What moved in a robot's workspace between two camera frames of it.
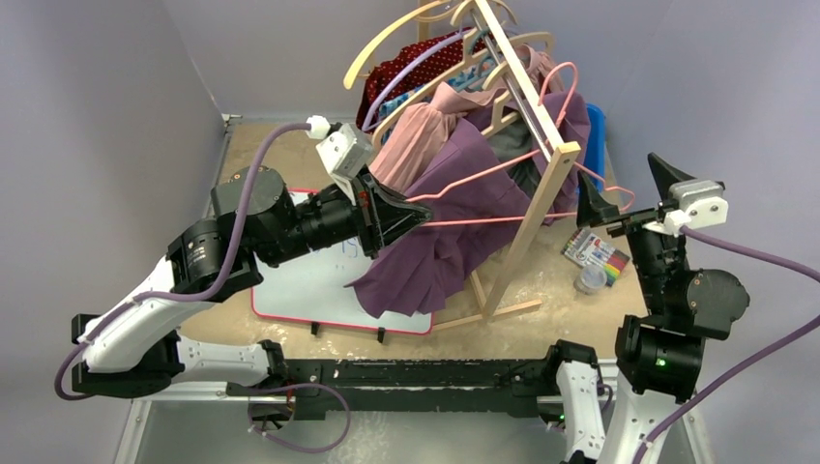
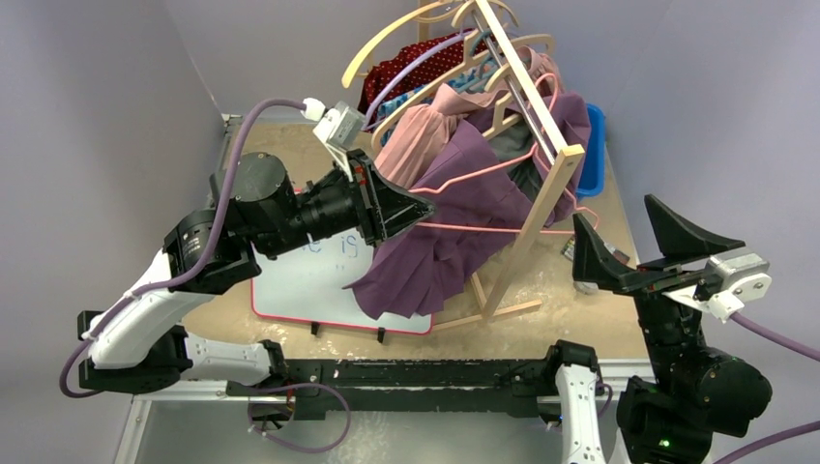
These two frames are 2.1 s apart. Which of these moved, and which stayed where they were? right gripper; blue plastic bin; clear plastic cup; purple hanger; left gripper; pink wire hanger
Moved: right gripper; pink wire hanger
Stayed: left gripper; purple hanger; blue plastic bin; clear plastic cup
